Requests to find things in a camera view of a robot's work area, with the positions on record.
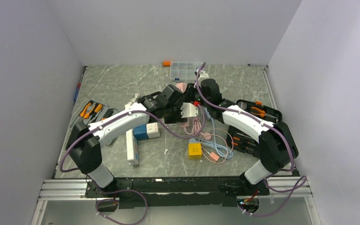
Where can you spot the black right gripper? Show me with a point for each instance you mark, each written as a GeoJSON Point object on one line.
{"type": "Point", "coordinates": [190, 92]}

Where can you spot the orange black screwdriver in tray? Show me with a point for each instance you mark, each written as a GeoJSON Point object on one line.
{"type": "Point", "coordinates": [96, 109]}

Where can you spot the orange screwdriver at wall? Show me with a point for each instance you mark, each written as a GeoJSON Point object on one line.
{"type": "Point", "coordinates": [166, 63]}

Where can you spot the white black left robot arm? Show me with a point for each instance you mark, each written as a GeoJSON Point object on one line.
{"type": "Point", "coordinates": [86, 141]}

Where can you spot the white power strip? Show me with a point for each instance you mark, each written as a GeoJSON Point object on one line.
{"type": "Point", "coordinates": [132, 148]}

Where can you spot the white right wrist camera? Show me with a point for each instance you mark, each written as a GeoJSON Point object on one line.
{"type": "Point", "coordinates": [203, 75]}

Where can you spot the blue cube socket adapter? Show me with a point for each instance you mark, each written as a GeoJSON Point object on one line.
{"type": "Point", "coordinates": [140, 132]}

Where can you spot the orange black pliers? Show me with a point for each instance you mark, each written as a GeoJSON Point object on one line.
{"type": "Point", "coordinates": [85, 113]}

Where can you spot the grey plastic tool tray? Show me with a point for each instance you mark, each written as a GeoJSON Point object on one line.
{"type": "Point", "coordinates": [76, 118]}

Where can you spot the clear plastic organizer box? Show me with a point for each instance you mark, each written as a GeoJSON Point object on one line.
{"type": "Point", "coordinates": [182, 71]}

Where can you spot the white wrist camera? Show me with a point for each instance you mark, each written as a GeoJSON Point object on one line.
{"type": "Point", "coordinates": [189, 110]}
{"type": "Point", "coordinates": [203, 75]}

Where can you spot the black aluminium base frame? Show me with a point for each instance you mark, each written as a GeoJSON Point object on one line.
{"type": "Point", "coordinates": [179, 191]}

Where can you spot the white cube socket adapter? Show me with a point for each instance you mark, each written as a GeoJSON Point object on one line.
{"type": "Point", "coordinates": [152, 130]}

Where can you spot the light blue power strip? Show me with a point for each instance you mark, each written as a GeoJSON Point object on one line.
{"type": "Point", "coordinates": [207, 114]}

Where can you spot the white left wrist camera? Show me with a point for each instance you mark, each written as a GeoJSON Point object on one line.
{"type": "Point", "coordinates": [189, 110]}

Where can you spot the black tool case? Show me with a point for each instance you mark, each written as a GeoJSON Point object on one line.
{"type": "Point", "coordinates": [245, 120]}

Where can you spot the pink cube socket adapter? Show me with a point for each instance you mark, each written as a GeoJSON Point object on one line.
{"type": "Point", "coordinates": [213, 157]}

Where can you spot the yellow cube socket adapter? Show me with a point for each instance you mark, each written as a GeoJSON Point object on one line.
{"type": "Point", "coordinates": [195, 151]}

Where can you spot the blue red pen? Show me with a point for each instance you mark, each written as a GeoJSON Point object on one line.
{"type": "Point", "coordinates": [77, 89]}

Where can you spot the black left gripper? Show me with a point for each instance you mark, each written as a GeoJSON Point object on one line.
{"type": "Point", "coordinates": [177, 118]}

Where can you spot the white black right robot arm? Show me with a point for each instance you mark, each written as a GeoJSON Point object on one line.
{"type": "Point", "coordinates": [275, 142]}

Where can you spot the pink power strip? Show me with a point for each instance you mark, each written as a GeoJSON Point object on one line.
{"type": "Point", "coordinates": [182, 86]}

